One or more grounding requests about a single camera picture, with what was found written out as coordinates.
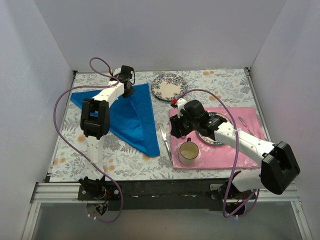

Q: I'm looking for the blue floral plate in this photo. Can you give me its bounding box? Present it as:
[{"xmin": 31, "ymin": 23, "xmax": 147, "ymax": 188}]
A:
[{"xmin": 150, "ymin": 73, "xmax": 188, "ymax": 102}]

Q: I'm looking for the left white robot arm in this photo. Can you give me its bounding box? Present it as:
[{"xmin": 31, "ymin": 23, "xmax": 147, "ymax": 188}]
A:
[{"xmin": 80, "ymin": 65, "xmax": 135, "ymax": 180}]

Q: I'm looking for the silver fork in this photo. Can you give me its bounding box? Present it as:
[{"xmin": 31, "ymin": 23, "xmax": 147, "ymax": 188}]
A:
[{"xmin": 238, "ymin": 116, "xmax": 254, "ymax": 136}]

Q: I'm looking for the blue cloth napkin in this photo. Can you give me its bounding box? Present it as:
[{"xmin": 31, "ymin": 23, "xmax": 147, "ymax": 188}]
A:
[{"xmin": 71, "ymin": 84, "xmax": 160, "ymax": 158}]

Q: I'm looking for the pink placemat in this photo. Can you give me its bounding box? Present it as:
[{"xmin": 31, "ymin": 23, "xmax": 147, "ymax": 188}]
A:
[{"xmin": 170, "ymin": 107, "xmax": 265, "ymax": 170}]

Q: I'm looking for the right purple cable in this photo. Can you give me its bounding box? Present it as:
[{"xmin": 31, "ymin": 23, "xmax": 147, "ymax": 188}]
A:
[{"xmin": 172, "ymin": 89, "xmax": 260, "ymax": 218}]

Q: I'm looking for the aluminium frame rail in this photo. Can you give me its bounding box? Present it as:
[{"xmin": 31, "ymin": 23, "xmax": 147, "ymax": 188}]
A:
[{"xmin": 22, "ymin": 182, "xmax": 313, "ymax": 240}]

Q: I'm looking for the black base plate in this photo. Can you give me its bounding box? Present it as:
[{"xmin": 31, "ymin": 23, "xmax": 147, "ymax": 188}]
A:
[{"xmin": 77, "ymin": 178, "xmax": 227, "ymax": 211}]

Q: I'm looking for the silver knife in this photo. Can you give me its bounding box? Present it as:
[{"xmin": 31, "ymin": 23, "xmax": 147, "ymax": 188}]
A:
[{"xmin": 159, "ymin": 125, "xmax": 172, "ymax": 160}]

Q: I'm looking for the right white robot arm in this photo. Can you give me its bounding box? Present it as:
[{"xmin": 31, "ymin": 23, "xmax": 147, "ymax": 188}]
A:
[{"xmin": 169, "ymin": 98, "xmax": 301, "ymax": 199}]

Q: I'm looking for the green rimmed white plate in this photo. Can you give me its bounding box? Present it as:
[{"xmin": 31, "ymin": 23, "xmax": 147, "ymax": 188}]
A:
[{"xmin": 196, "ymin": 111, "xmax": 230, "ymax": 147}]

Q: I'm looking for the cream enamel mug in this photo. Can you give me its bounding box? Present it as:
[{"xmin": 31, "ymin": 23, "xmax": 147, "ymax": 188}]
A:
[{"xmin": 178, "ymin": 137, "xmax": 200, "ymax": 166}]

